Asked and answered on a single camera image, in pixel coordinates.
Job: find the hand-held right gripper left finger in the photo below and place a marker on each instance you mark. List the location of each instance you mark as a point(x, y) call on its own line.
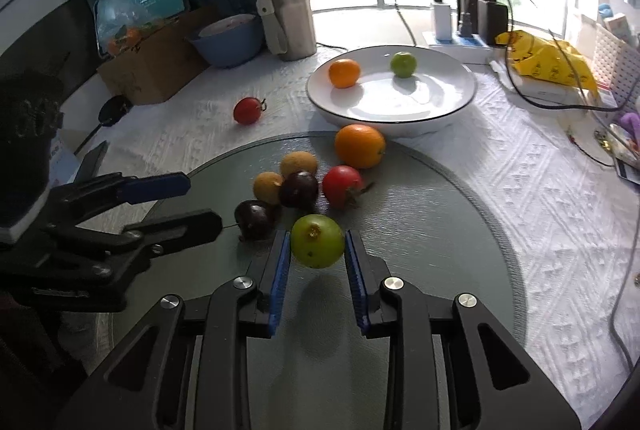
point(282, 280)

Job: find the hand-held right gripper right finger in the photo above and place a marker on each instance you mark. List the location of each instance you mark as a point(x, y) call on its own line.
point(354, 280)

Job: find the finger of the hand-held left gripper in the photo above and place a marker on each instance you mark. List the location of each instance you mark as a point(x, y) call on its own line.
point(155, 186)
point(185, 227)

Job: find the green jujube with brown spot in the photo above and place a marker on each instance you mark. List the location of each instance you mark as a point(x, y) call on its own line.
point(318, 241)

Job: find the dark cherry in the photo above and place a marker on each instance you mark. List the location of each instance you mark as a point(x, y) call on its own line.
point(299, 191)
point(255, 220)

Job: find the brown longan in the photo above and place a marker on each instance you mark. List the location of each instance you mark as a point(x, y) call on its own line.
point(265, 185)
point(298, 162)

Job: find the red cherry tomato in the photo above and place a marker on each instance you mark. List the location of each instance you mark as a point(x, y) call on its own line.
point(342, 185)
point(247, 110)

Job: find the large orange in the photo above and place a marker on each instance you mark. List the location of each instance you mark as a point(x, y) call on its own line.
point(360, 146)

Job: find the white plate with black rim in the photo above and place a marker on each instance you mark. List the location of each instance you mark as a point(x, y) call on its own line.
point(400, 103)

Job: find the small orange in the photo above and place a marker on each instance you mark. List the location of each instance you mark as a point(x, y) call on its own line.
point(344, 73)

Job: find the dark flat object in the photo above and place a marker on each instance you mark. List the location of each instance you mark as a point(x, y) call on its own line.
point(92, 160)

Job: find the round glass turntable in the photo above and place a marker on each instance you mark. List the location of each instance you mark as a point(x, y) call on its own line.
point(425, 235)

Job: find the cardboard box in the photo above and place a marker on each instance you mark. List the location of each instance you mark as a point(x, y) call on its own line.
point(155, 68)

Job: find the blue bowl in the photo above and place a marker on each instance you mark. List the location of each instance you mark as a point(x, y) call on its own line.
point(230, 46)

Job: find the clear plastic bag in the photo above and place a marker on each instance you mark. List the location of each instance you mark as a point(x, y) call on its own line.
point(112, 10)

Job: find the white power strip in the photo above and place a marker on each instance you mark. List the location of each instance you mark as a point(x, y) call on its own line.
point(465, 53)

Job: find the white flat packet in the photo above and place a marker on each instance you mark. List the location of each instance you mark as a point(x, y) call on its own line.
point(540, 90)

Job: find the black plug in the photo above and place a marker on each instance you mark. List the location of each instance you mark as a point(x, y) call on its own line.
point(466, 24)

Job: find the yellow printed bag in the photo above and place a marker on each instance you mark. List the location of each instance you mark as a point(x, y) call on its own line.
point(550, 65)

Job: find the small dark card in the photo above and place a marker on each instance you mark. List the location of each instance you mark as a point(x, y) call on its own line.
point(629, 170)

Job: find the black power adapter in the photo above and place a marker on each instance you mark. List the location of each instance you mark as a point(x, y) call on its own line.
point(492, 18)

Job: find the purple toy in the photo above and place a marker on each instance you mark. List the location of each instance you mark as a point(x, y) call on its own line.
point(631, 120)

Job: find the white perforated basket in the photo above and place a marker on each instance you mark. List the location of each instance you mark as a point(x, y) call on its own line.
point(615, 60)

